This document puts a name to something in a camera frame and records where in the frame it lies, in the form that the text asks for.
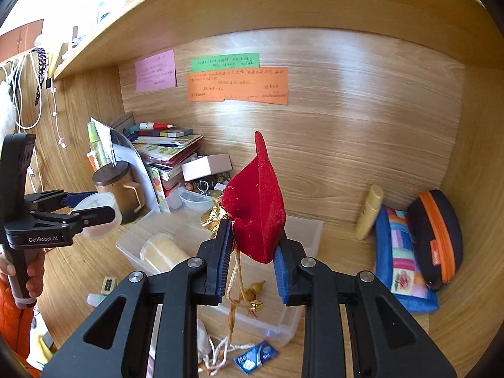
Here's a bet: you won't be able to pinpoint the pink paper note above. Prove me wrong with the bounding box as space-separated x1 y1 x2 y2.
135 50 177 92

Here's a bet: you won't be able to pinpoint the fruit print slim book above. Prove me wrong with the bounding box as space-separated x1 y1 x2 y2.
146 165 168 213

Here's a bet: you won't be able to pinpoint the white tube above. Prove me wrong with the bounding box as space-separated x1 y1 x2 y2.
147 307 214 378

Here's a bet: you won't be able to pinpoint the clear plastic storage box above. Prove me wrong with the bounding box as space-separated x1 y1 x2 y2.
116 204 324 348

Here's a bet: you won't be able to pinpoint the brown cabinet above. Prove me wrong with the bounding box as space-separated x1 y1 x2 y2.
0 18 44 64

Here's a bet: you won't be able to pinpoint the small clear tub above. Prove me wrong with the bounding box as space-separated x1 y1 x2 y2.
167 187 215 214

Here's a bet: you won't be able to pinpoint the blue patchwork pouch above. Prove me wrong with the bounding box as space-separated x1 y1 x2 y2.
373 205 441 314

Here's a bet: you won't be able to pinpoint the red velvet drawstring pouch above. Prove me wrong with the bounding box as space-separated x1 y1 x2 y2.
201 131 287 335

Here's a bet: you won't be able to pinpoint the yellow tube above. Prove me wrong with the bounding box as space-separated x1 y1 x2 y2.
355 185 385 241

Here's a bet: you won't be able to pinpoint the white paper envelope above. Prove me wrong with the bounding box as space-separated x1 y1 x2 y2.
90 117 119 164

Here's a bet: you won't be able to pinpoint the black beaded headband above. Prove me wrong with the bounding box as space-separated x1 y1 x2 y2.
31 47 50 107

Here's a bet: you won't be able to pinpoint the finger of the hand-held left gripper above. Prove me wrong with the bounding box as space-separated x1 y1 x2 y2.
29 205 117 242
26 190 97 210

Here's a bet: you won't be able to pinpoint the small white cardboard box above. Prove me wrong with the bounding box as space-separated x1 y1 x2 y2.
181 154 233 182

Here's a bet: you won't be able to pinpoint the bead bracelets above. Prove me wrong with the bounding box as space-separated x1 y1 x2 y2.
179 171 234 198

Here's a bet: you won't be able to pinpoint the person's left hand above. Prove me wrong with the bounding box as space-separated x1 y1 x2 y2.
0 249 46 301

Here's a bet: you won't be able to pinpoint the wooden desktop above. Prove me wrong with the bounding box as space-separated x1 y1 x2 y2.
37 201 473 378

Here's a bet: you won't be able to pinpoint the green paper note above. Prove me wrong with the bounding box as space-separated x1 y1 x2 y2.
191 53 261 72

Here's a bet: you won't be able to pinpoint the stack of books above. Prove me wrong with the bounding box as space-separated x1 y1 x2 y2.
132 126 205 199

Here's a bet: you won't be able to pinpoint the white plush toy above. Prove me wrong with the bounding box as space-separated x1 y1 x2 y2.
0 81 20 135

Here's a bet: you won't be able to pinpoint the yellow cloth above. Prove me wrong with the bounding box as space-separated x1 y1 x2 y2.
35 335 58 365

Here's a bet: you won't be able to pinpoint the white braided cord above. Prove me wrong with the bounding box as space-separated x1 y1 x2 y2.
199 335 247 377

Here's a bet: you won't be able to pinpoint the clear plastic cup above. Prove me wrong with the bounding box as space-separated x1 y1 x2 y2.
75 192 119 242

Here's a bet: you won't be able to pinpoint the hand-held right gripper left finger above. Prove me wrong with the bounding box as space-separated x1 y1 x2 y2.
39 218 234 378

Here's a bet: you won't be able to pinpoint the wooden shelf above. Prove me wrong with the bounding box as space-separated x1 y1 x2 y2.
53 0 504 84

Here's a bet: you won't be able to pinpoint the black orange zip case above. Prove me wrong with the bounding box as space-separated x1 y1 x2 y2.
406 189 464 292

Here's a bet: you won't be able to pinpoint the brown lidded mug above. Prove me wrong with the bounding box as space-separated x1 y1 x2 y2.
92 161 142 225

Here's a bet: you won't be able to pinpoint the cream filled clear jar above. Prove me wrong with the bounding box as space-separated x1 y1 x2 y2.
140 233 190 275

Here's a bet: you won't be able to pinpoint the clear file folder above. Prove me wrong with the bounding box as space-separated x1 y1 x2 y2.
110 128 160 213

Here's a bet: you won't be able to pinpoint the grey box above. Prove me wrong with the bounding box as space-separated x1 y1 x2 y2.
109 112 137 131

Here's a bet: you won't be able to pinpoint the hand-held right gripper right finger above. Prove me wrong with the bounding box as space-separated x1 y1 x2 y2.
273 240 459 378

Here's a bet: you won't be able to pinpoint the orange paper note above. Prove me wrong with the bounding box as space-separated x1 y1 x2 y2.
186 67 289 106

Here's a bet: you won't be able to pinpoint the blue sachet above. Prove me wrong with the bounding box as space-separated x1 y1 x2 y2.
232 342 279 374

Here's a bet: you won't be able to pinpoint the white charging cables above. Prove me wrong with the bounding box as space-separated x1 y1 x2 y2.
0 52 45 130

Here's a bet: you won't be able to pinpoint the white earphone cable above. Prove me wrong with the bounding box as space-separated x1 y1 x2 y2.
50 87 66 149

